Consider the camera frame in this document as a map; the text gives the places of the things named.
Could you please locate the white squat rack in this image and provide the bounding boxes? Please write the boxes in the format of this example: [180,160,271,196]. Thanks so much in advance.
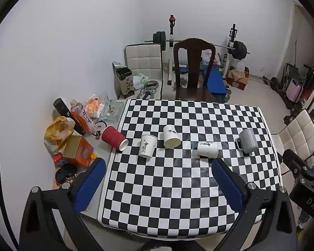
[167,14,238,85]

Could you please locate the red ribbed paper cup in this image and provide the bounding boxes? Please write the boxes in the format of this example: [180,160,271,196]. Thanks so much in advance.
[101,125,129,151]

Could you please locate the black round lid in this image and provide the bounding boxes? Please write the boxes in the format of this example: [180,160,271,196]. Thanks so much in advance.
[55,163,78,187]

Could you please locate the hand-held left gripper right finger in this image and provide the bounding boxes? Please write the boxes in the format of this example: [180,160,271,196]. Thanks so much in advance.
[211,158,297,251]

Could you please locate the clear plastic bag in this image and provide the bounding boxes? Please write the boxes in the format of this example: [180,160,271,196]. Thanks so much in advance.
[231,60,245,73]

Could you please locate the grey ribbed mug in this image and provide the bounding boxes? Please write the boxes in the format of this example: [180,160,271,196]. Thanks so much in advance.
[235,129,259,155]

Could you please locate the black white checkered tablecloth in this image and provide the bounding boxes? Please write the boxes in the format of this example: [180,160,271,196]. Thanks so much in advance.
[98,99,283,241]

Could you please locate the black folded trolley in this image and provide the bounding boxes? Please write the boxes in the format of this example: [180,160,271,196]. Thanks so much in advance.
[281,63,299,95]

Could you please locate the white bamboo print paper cup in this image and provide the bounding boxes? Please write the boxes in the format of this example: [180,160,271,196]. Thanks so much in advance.
[163,125,182,149]

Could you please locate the white padded chair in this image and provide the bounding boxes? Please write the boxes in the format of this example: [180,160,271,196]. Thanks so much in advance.
[270,109,314,176]
[124,43,165,100]

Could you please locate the white paper cup green print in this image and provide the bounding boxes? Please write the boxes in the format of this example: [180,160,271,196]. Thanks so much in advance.
[197,141,218,158]

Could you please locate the yellow plastic bag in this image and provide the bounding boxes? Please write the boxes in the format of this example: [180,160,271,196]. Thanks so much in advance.
[43,116,76,147]

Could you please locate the black cable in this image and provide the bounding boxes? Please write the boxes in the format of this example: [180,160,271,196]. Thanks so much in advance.
[94,120,108,136]

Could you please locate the clear plastic bottle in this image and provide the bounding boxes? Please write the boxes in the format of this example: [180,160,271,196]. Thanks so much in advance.
[69,99,85,116]

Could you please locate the white red plastic bag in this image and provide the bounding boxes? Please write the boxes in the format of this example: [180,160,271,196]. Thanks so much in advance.
[201,49,222,67]

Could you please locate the blue bench pad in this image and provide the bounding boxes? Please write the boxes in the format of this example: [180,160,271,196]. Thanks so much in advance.
[202,69,226,98]

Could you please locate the black tea box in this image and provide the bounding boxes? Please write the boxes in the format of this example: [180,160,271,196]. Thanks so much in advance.
[112,62,135,99]

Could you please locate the orange drink bottle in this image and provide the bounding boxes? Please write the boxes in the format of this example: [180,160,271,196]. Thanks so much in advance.
[71,110,97,134]

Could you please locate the orange gift box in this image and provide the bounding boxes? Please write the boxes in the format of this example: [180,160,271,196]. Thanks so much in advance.
[61,135,95,168]

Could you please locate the black cylinder bottle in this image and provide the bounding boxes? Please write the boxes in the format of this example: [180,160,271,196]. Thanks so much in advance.
[53,98,86,136]

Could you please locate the cardboard box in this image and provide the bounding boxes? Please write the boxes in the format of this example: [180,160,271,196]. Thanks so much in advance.
[226,67,250,91]

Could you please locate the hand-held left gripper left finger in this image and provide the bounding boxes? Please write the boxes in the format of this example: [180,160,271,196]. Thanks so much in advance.
[19,158,107,251]

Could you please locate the clear bag with orange contents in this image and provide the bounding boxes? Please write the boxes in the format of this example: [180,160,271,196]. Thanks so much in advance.
[85,93,107,120]

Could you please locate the pink suitcase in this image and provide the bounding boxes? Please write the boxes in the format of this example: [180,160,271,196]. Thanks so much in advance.
[287,78,304,103]

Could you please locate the white calligraphy paper cup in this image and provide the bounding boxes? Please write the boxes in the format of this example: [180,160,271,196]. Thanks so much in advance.
[138,134,158,159]

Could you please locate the black dumbbell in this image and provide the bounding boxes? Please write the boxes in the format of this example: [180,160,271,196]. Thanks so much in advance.
[263,76,280,90]

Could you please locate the person's leg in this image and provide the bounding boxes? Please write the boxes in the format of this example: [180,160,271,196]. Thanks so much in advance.
[297,209,312,239]

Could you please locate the chrome weight plates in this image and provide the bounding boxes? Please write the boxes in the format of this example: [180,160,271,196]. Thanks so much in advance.
[139,80,159,100]

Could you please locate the glass ashtray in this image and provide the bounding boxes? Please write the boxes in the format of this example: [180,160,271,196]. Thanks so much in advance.
[100,100,125,120]

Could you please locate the barbell with black plates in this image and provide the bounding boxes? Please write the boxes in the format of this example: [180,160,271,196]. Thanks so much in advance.
[144,31,251,60]

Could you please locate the white green plastic bag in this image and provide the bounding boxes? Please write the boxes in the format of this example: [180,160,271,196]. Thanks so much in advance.
[132,74,149,90]

